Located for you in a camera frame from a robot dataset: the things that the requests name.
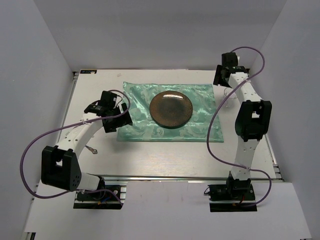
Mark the green satin patterned cloth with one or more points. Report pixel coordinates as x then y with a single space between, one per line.
144 128

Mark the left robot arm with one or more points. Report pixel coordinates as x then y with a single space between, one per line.
59 164

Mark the iridescent ornate fork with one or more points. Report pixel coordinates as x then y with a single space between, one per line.
92 150

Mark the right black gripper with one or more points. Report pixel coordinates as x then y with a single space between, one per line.
218 79

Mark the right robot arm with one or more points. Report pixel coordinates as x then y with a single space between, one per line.
251 124

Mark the brown speckled ceramic plate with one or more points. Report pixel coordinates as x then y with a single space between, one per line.
171 109

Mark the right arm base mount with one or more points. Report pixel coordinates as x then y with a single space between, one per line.
221 201

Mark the aluminium table edge rail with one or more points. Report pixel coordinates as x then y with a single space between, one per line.
158 177

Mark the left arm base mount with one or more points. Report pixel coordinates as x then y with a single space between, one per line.
104 200

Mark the left blue table sticker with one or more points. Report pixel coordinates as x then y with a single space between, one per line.
88 71

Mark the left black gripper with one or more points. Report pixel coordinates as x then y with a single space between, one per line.
123 120

